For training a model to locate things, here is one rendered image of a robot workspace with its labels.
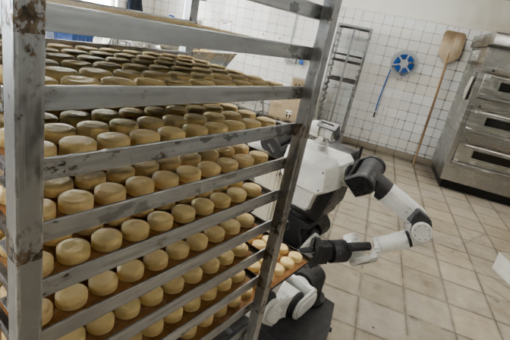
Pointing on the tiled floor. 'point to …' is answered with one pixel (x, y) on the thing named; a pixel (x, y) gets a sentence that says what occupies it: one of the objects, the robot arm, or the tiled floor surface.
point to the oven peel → (449, 48)
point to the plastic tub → (502, 266)
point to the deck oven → (479, 125)
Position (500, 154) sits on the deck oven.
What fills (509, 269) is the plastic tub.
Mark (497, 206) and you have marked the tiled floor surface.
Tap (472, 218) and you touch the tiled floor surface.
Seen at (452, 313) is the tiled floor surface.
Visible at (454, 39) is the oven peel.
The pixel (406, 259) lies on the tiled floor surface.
